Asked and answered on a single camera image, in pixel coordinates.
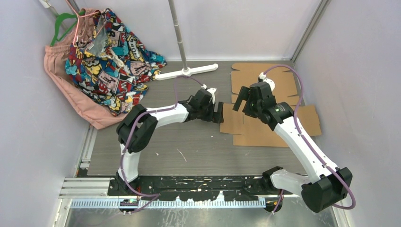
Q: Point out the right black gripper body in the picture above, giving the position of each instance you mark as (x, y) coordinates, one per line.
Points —
(251, 108)

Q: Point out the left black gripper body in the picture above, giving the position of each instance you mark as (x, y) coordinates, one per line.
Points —
(206, 112)

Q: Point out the brown cardboard box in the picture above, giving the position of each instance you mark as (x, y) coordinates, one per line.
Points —
(248, 131)

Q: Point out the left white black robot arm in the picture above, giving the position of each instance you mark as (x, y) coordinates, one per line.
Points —
(137, 128)

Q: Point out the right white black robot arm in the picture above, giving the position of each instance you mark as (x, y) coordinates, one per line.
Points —
(325, 184)

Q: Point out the white stand with pole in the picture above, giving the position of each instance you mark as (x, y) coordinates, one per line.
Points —
(186, 70)

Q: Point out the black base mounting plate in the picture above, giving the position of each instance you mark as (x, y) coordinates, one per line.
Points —
(199, 192)

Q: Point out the colourful comic print shorts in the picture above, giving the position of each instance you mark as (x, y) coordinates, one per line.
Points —
(113, 65)

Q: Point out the pink clothes hanger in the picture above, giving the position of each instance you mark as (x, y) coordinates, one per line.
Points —
(76, 10)

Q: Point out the pink shorts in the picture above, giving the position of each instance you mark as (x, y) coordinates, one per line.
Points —
(54, 64)

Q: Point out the green clothes hanger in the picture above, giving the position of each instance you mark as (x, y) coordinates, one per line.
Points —
(58, 36)

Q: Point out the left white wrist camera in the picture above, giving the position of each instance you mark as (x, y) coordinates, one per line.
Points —
(211, 90)

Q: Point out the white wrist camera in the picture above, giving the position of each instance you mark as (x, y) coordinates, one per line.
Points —
(263, 78)
(211, 90)

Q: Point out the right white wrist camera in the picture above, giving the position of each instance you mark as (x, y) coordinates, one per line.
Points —
(263, 78)

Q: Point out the aluminium frame rail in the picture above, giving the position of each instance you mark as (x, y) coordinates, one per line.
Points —
(192, 149)

